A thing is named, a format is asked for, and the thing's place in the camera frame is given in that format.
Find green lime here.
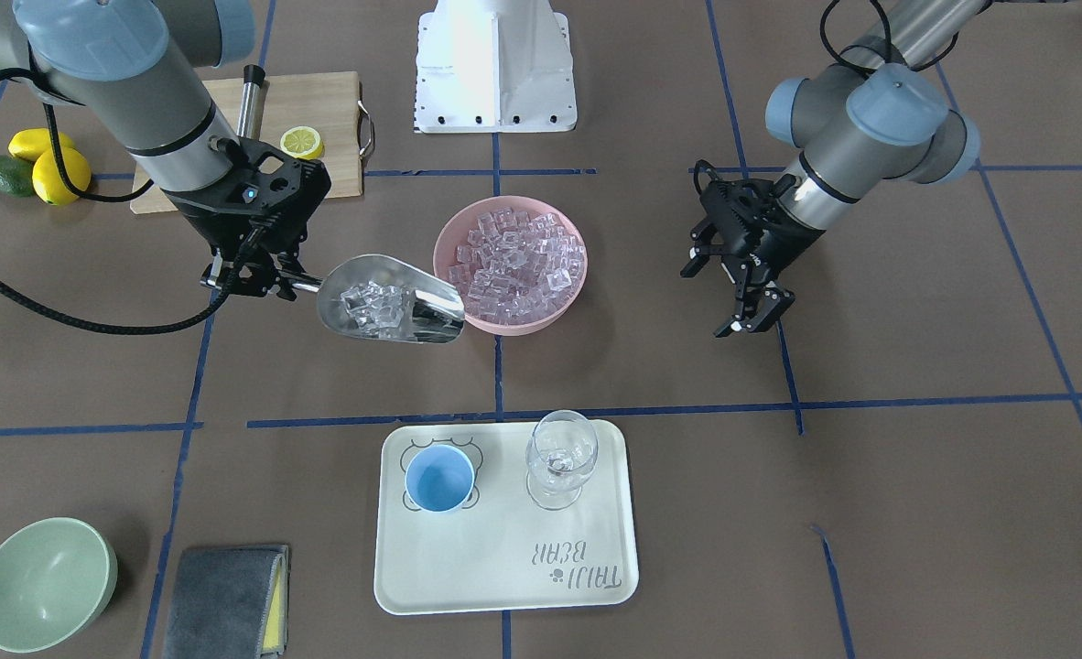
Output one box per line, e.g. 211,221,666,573
0,155,36,199

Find stainless steel muddler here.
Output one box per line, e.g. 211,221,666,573
236,64,266,139

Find pile of clear ice cubes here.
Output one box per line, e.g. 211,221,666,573
448,210,588,325

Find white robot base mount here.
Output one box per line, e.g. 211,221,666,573
413,1,579,135

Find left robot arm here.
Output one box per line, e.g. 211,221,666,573
682,1,989,338

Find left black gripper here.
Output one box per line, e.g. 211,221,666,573
679,161,824,338

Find ice cubes in scoop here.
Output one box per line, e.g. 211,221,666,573
339,281,413,339

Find wooden cutting board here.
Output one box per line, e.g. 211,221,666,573
129,71,364,216

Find green ceramic bowl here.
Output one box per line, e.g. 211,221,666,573
0,517,118,654

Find lemon half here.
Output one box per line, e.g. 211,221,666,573
280,126,325,161

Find whole yellow lemon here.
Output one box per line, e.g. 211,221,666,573
31,146,92,206

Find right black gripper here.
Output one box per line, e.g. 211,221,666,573
171,137,331,301

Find folded grey cloth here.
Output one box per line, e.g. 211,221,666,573
161,544,291,658

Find cream bear serving tray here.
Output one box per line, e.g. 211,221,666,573
373,420,639,616

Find pink bowl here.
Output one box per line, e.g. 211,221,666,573
433,195,590,337

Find stainless steel scoop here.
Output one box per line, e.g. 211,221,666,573
296,254,465,343

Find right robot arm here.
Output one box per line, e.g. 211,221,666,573
0,1,330,301

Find blue plastic cup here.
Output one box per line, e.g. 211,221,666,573
404,445,477,513

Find clear wine glass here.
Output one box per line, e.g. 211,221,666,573
525,409,601,512

